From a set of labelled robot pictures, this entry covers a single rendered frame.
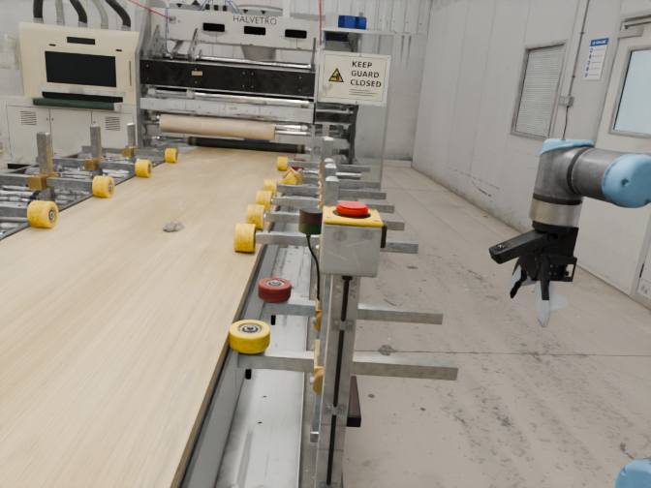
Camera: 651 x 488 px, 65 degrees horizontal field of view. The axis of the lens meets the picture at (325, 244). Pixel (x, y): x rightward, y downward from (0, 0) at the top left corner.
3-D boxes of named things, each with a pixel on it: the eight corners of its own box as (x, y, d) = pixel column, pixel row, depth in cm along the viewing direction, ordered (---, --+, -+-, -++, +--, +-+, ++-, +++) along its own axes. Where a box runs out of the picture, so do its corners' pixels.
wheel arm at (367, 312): (438, 322, 130) (441, 307, 129) (441, 328, 127) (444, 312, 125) (265, 311, 129) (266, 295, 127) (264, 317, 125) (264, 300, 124)
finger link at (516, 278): (531, 299, 118) (549, 277, 110) (506, 298, 117) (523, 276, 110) (527, 288, 120) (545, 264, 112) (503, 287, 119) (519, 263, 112)
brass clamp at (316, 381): (339, 361, 109) (341, 340, 107) (342, 399, 96) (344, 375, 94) (310, 359, 108) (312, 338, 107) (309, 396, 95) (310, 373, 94)
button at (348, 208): (365, 215, 65) (367, 202, 65) (368, 223, 62) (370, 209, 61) (334, 213, 65) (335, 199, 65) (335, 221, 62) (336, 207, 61)
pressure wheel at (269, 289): (290, 318, 132) (293, 276, 128) (288, 332, 124) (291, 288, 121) (259, 316, 132) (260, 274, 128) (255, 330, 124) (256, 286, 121)
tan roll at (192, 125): (347, 144, 375) (348, 127, 371) (348, 146, 363) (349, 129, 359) (148, 130, 370) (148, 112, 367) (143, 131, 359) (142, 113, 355)
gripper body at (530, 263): (572, 286, 105) (585, 228, 102) (532, 284, 104) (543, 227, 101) (553, 272, 112) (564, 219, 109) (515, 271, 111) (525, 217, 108)
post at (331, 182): (325, 335, 154) (339, 175, 140) (325, 341, 151) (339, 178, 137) (314, 334, 154) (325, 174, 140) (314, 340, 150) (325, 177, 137)
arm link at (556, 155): (573, 139, 93) (532, 134, 102) (559, 206, 97) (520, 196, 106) (609, 141, 97) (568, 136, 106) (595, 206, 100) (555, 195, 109)
